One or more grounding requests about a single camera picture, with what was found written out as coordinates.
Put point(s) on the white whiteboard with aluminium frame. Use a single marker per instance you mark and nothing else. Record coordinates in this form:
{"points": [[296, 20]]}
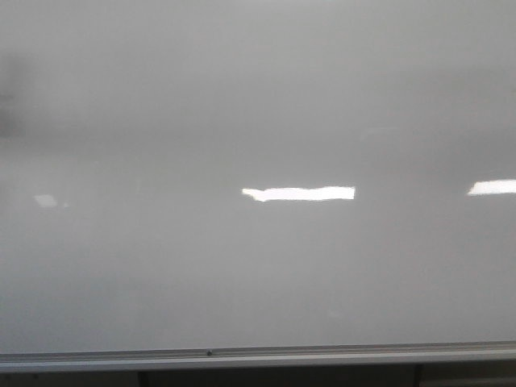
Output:
{"points": [[227, 184]]}

